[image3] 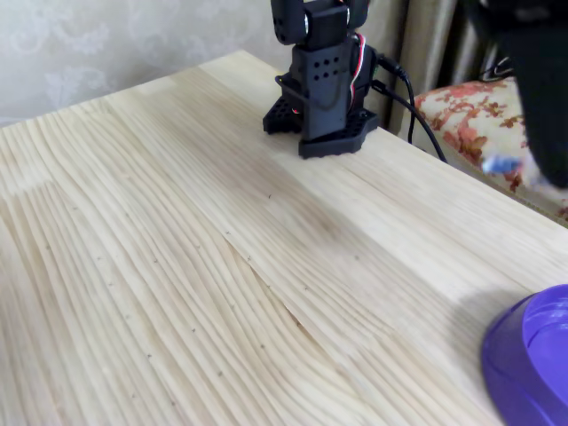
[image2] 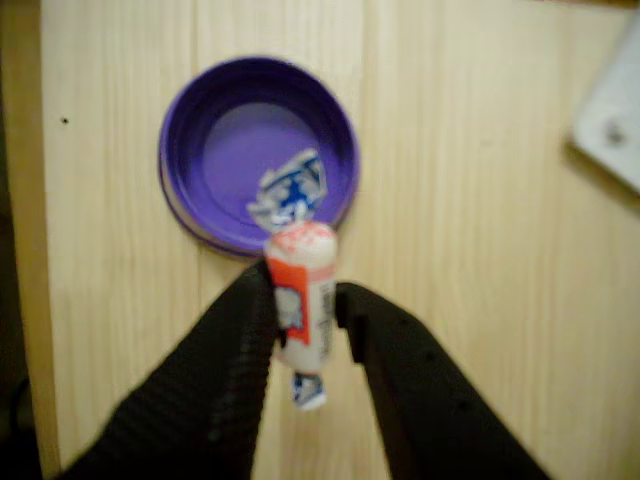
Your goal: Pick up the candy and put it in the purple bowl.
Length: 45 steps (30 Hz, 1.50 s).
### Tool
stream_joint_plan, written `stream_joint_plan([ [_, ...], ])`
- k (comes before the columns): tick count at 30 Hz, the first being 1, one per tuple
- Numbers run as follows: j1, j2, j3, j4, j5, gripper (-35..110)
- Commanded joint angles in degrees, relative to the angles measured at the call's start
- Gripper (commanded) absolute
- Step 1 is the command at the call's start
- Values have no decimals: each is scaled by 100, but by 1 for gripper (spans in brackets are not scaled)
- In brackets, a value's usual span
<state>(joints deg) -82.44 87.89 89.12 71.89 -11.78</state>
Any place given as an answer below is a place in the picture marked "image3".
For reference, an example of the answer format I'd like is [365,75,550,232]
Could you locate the candy red white blue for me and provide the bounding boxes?
[482,154,524,175]

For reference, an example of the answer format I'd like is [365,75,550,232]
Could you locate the black cable pair on floor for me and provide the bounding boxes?
[480,55,516,83]

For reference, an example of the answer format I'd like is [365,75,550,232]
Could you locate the black plug cable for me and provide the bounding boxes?
[375,53,418,146]
[371,79,448,164]

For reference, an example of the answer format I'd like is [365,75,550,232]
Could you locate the floral patterned cushion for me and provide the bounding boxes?
[413,77,568,225]

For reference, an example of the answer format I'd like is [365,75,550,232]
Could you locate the purple plastic bowl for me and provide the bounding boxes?
[481,284,568,426]

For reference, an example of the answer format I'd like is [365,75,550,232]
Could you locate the red white servo wires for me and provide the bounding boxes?
[347,31,379,108]

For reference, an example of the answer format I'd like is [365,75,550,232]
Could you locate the beige curtain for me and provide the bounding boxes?
[398,0,511,90]

